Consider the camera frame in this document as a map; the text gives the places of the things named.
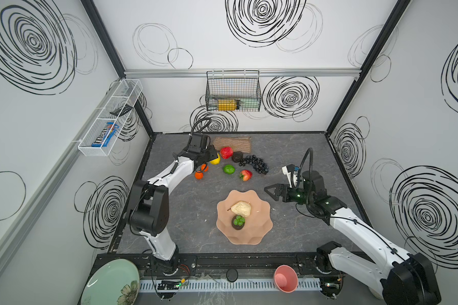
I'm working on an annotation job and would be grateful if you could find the large yellow lemon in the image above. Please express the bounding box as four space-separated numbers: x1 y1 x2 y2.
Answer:
210 153 221 165

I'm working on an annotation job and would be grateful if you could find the red fake bell pepper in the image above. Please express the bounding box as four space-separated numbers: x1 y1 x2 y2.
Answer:
220 147 234 160

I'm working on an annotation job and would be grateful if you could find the pink wavy fruit bowl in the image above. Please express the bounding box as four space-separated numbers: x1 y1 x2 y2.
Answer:
216 190 273 245

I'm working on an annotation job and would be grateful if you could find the cream fake pear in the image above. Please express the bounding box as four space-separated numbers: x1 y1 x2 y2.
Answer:
229 201 252 217

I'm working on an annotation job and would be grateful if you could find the dark mangosteen green top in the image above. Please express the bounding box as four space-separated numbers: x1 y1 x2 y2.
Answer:
232 215 246 231

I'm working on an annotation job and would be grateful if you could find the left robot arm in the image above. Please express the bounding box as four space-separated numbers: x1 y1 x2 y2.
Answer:
128 132 218 262

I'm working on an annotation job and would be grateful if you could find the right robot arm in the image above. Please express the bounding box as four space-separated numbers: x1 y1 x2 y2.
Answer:
264 171 441 304

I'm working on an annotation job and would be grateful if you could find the green fake lime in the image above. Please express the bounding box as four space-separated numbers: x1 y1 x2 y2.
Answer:
223 165 235 175

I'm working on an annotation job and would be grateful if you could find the dark fake avocado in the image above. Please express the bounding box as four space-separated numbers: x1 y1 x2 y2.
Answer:
231 151 244 163

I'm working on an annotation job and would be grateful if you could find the lower orange tangerine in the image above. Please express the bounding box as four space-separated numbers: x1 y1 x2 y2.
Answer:
195 171 204 180

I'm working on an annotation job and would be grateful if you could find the black grape bunch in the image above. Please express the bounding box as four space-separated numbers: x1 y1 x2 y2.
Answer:
239 155 269 175

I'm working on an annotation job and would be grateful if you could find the red green apple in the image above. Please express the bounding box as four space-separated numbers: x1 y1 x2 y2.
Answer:
239 170 253 182

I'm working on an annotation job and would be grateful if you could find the brown woven mat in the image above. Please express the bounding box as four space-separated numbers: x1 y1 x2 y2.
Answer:
213 137 252 153

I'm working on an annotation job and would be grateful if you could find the yellow sponge in basket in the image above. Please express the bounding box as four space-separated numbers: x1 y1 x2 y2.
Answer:
217 99 239 111

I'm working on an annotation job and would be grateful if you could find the green item in basket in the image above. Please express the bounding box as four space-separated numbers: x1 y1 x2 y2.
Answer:
239 98 260 111

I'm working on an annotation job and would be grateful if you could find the pink cup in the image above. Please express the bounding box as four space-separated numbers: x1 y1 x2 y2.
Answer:
274 265 298 293

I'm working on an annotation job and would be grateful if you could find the black remote control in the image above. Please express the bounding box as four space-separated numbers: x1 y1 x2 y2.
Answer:
109 105 133 117

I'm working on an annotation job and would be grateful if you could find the blue candy packet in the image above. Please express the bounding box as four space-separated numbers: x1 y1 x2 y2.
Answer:
91 122 119 147

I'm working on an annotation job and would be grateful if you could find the black round knob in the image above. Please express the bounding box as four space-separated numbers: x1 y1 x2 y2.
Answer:
226 269 239 283

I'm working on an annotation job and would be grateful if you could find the green floral plate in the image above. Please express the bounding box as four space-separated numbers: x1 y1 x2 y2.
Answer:
80 259 140 305

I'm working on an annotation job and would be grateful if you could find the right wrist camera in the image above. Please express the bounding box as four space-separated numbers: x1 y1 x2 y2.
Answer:
282 164 301 189

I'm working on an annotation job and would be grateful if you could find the black wire wall basket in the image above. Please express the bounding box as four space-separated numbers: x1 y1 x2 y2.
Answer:
205 70 262 112

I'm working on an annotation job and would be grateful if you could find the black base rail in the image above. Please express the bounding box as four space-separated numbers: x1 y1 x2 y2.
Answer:
89 252 338 279

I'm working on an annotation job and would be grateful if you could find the white slotted cable duct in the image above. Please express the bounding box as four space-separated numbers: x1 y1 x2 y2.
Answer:
138 277 323 294

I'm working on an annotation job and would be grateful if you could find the white wire wall shelf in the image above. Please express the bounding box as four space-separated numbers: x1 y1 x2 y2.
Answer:
78 79 142 157

